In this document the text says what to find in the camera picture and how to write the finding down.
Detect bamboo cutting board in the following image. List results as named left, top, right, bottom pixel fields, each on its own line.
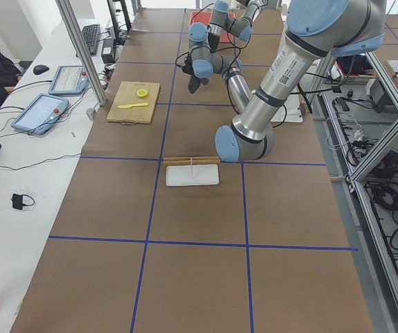
left=107, top=81, right=160, bottom=124

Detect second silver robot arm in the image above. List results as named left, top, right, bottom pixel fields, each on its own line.
left=189, top=1, right=268, bottom=51

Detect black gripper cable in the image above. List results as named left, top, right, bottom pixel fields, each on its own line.
left=175, top=31, right=245, bottom=76

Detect blue teach pendant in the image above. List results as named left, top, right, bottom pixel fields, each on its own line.
left=49, top=65, right=88, bottom=96
left=10, top=94, right=69, bottom=135

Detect small black device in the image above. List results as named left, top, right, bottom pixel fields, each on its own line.
left=11, top=194, right=35, bottom=210

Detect yellow plastic knife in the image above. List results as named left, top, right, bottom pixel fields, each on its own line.
left=117, top=102, right=149, bottom=109

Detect aluminium frame post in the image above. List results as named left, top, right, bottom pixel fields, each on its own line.
left=55, top=0, right=107, bottom=106

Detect black computer mouse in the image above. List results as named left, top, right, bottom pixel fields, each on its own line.
left=33, top=65, right=49, bottom=75

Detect aluminium frame rails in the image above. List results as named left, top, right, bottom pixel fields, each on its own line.
left=309, top=0, right=398, bottom=333

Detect far blue teach pendant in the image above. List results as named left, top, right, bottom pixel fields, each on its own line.
left=49, top=65, right=88, bottom=96

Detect white rack tray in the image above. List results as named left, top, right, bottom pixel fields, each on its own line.
left=166, top=164, right=219, bottom=187

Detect left wooden rack dowel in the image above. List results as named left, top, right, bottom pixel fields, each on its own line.
left=162, top=159, right=220, bottom=166

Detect pink plastic bin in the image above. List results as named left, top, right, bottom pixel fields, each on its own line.
left=189, top=10, right=234, bottom=44

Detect black power adapter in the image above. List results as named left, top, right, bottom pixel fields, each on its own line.
left=101, top=37, right=116, bottom=64

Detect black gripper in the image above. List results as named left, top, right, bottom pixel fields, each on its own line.
left=182, top=57, right=194, bottom=75

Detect near blue teach pendant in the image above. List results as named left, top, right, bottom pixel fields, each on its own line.
left=10, top=94, right=69, bottom=135

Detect black keyboard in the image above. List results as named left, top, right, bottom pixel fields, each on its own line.
left=81, top=24, right=100, bottom=56

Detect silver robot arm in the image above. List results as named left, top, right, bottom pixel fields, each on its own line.
left=183, top=0, right=386, bottom=162

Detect yellow lemon slices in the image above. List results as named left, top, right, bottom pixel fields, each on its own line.
left=136, top=89, right=148, bottom=99

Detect grey and pink cloth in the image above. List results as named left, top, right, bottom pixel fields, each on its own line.
left=188, top=75, right=210, bottom=94

